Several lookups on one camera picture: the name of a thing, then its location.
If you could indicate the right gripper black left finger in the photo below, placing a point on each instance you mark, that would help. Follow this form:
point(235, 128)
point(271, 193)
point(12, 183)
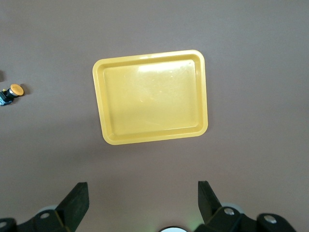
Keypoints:
point(72, 207)

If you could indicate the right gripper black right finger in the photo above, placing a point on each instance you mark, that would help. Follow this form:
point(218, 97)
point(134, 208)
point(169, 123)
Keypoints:
point(210, 207)

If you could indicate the yellow plastic tray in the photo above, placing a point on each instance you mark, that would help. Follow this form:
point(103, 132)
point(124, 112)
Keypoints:
point(152, 96)

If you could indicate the brown table cover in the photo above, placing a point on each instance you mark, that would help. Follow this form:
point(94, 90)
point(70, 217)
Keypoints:
point(48, 36)

